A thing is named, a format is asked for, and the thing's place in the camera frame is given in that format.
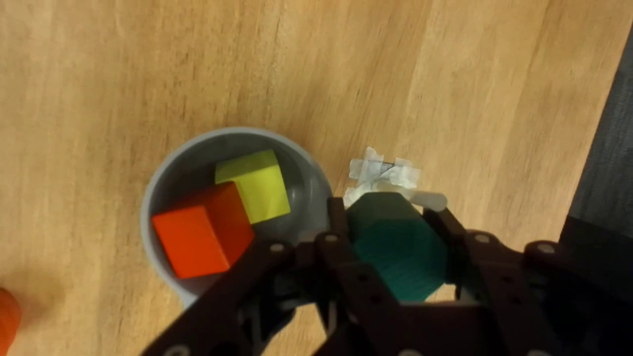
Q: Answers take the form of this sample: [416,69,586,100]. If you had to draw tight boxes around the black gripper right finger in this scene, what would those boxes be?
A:
[423,205,633,356]

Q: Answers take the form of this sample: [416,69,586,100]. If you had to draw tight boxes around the yellow cube block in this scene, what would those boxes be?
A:
[214,146,293,227]

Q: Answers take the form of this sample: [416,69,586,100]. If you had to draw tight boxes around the gray pot with handle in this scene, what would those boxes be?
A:
[139,124,336,308]

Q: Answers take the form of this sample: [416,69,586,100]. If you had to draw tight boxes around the orange cylinder block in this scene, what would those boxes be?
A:
[0,284,24,356]

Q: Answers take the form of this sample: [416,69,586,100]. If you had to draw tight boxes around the green octagonal block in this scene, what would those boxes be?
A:
[344,189,451,306]

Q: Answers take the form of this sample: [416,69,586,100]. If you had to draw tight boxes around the orange cube block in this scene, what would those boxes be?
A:
[151,180,257,280]

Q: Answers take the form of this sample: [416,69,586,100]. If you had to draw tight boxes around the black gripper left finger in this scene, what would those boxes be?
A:
[139,195,400,356]

